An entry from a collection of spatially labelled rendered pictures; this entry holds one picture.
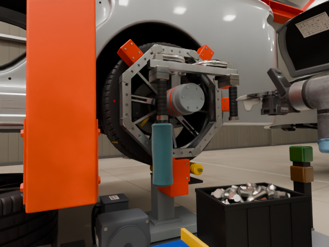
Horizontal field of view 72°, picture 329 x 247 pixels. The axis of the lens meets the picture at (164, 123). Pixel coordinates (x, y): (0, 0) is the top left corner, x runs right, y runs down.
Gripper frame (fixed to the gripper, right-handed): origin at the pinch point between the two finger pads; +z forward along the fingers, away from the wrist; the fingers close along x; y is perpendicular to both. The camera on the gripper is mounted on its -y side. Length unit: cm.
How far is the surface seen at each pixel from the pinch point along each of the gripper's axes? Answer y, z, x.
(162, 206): 52, 45, -19
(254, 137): 40, 679, 700
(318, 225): 83, 41, 104
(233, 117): 6.8, 8.0, -1.5
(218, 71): -13.4, 11.0, -6.4
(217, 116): 4.9, 30.0, 6.9
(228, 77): -10.7, 9.3, -2.4
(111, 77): -14, 39, -47
